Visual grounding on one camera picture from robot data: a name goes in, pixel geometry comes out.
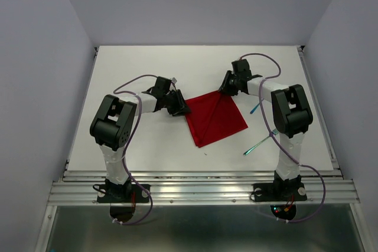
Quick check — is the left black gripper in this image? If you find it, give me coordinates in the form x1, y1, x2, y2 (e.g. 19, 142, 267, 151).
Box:
163, 89, 191, 117

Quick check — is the red cloth napkin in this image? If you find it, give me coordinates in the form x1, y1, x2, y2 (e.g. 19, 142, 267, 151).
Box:
185, 91, 248, 148

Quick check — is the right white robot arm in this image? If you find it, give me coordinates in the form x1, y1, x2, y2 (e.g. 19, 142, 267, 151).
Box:
219, 59, 313, 199

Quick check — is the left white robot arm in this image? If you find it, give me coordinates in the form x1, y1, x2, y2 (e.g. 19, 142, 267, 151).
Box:
90, 74, 191, 201

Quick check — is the iridescent metal spoon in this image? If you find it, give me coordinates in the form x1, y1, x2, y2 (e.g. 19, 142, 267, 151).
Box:
250, 103, 260, 114

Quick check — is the iridescent metal fork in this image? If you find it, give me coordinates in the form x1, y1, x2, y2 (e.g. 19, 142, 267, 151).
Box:
243, 129, 278, 156

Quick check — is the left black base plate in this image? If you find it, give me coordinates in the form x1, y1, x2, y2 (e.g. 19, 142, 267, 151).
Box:
92, 184, 149, 204

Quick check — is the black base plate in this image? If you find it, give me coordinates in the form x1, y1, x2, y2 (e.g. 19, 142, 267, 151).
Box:
249, 183, 307, 202
92, 184, 149, 204

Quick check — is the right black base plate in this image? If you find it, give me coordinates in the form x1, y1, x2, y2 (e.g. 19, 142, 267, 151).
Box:
249, 183, 307, 202

